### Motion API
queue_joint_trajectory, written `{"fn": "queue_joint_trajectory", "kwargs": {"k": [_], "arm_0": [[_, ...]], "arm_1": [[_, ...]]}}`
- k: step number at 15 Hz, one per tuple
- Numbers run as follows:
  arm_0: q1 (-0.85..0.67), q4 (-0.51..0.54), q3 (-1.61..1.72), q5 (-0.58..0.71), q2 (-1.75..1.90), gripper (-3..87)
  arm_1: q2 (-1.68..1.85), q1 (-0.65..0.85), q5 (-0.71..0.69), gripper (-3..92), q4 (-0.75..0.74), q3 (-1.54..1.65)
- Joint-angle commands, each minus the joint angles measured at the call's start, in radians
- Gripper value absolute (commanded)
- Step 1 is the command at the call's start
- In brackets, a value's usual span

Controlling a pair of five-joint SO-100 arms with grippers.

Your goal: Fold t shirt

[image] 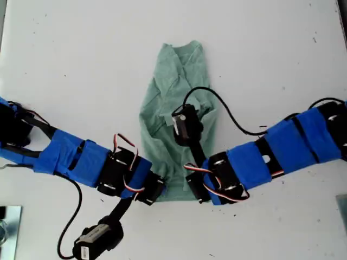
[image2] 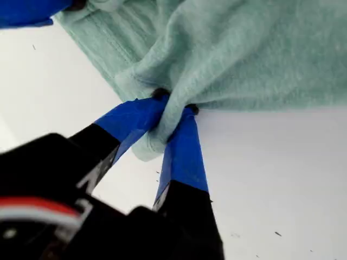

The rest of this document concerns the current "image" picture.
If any gripper black camera cable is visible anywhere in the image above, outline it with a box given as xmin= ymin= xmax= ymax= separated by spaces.
xmin=182 ymin=86 xmax=271 ymax=136
xmin=54 ymin=173 xmax=83 ymax=259

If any gripper silver camera box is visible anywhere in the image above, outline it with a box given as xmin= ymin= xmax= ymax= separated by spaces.
xmin=172 ymin=104 xmax=204 ymax=147

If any green t-shirt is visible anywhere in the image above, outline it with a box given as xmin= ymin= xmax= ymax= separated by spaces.
xmin=138 ymin=40 xmax=219 ymax=203

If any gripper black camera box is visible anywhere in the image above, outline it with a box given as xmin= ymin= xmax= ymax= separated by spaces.
xmin=73 ymin=215 xmax=125 ymax=260

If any shiny steel plate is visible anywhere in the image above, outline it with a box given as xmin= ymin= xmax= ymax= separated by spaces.
xmin=0 ymin=205 xmax=23 ymax=260

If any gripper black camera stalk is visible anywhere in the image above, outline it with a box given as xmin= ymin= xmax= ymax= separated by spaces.
xmin=189 ymin=140 xmax=207 ymax=174
xmin=108 ymin=196 xmax=136 ymax=225

